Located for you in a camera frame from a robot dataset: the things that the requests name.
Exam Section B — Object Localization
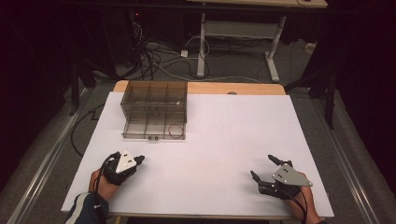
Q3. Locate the black floor cable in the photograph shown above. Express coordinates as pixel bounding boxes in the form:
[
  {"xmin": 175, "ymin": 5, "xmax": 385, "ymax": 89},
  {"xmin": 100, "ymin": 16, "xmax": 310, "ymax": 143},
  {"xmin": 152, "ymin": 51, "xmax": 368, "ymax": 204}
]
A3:
[{"xmin": 70, "ymin": 104, "xmax": 106, "ymax": 158}]

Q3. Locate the metal floor rail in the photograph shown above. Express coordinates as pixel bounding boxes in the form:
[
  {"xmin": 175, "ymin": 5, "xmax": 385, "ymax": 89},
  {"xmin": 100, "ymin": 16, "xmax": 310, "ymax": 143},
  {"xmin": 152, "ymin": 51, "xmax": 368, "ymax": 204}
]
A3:
[
  {"xmin": 6, "ymin": 88, "xmax": 90, "ymax": 224},
  {"xmin": 311, "ymin": 96, "xmax": 381, "ymax": 224}
]

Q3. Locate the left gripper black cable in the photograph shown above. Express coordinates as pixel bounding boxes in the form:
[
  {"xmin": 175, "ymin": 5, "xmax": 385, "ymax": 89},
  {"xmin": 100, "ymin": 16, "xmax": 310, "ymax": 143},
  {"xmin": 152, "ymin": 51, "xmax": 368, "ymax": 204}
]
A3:
[{"xmin": 92, "ymin": 151, "xmax": 121, "ymax": 224}]

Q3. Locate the person's right hand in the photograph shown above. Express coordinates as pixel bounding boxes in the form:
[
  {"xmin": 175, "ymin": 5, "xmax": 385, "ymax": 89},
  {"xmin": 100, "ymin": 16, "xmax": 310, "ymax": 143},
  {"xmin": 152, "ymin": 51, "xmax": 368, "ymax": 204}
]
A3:
[{"xmin": 284, "ymin": 185, "xmax": 322, "ymax": 224}]

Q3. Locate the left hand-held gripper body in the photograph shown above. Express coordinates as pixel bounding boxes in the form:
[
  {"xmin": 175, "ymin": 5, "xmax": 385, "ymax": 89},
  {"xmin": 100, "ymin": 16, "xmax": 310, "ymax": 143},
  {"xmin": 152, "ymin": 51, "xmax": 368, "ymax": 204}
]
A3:
[{"xmin": 102, "ymin": 147, "xmax": 146, "ymax": 187}]

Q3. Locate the person's left hand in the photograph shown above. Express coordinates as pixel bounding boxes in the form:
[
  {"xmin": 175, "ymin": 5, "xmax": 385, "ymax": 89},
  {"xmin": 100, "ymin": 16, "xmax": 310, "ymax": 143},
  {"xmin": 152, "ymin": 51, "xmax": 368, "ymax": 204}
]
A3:
[{"xmin": 88, "ymin": 168, "xmax": 120, "ymax": 203}]

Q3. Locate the white desk frame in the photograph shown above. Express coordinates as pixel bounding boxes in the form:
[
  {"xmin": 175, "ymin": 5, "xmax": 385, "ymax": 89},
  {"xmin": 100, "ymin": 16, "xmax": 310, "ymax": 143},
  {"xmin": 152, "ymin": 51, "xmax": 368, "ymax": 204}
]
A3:
[{"xmin": 186, "ymin": 0, "xmax": 330, "ymax": 83}]

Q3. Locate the long white floor cable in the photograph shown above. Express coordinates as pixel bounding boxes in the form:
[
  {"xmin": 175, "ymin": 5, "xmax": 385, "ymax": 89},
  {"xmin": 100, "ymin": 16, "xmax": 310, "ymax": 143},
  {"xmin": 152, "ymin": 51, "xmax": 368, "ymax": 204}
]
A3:
[{"xmin": 155, "ymin": 60, "xmax": 264, "ymax": 84}]

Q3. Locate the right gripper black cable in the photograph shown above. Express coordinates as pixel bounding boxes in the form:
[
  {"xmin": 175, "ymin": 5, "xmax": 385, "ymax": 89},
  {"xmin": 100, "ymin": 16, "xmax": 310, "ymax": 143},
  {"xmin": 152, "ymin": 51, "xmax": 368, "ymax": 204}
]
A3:
[{"xmin": 278, "ymin": 183, "xmax": 310, "ymax": 224}]

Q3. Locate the black metal stand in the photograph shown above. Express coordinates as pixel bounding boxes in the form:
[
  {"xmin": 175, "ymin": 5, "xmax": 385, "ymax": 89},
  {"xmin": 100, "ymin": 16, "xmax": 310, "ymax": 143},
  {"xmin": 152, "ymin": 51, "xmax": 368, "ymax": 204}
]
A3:
[
  {"xmin": 284, "ymin": 62, "xmax": 338, "ymax": 130},
  {"xmin": 68, "ymin": 59, "xmax": 97, "ymax": 117}
]

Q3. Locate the tangle of black cables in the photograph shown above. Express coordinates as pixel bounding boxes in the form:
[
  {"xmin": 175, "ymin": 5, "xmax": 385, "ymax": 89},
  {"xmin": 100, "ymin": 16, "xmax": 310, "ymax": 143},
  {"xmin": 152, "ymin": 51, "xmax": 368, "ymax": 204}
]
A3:
[{"xmin": 129, "ymin": 21, "xmax": 213, "ymax": 82}]

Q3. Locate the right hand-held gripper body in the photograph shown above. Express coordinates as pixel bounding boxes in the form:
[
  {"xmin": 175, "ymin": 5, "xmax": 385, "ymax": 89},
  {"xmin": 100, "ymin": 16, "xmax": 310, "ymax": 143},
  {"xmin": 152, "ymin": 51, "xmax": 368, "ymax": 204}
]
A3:
[{"xmin": 257, "ymin": 160, "xmax": 314, "ymax": 201}]

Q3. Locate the wooden table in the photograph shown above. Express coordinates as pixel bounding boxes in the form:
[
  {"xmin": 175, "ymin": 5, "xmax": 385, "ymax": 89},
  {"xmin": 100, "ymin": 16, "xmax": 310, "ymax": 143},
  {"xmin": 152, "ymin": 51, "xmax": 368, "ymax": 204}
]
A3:
[{"xmin": 112, "ymin": 79, "xmax": 287, "ymax": 96}]

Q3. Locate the white table cover board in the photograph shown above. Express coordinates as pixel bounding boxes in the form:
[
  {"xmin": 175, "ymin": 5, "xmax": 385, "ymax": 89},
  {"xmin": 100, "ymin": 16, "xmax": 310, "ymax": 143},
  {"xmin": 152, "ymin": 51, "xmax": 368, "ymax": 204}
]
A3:
[{"xmin": 61, "ymin": 91, "xmax": 335, "ymax": 218}]

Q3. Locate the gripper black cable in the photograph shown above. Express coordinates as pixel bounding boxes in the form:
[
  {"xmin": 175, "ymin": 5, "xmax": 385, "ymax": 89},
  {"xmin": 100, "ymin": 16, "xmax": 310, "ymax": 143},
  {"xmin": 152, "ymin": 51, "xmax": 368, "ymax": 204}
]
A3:
[
  {"xmin": 92, "ymin": 151, "xmax": 121, "ymax": 224},
  {"xmin": 278, "ymin": 183, "xmax": 310, "ymax": 224}
]

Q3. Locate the thin red cord loop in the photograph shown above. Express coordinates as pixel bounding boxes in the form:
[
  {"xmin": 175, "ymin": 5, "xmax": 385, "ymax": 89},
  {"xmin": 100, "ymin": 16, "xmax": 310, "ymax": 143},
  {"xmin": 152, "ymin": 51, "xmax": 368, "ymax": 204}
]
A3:
[{"xmin": 167, "ymin": 123, "xmax": 185, "ymax": 139}]

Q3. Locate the smoky clear drawer cabinet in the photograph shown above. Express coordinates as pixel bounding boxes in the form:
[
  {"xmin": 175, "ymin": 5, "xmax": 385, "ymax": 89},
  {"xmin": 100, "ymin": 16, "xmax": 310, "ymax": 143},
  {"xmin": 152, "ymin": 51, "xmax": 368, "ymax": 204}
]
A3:
[{"xmin": 120, "ymin": 79, "xmax": 189, "ymax": 124}]

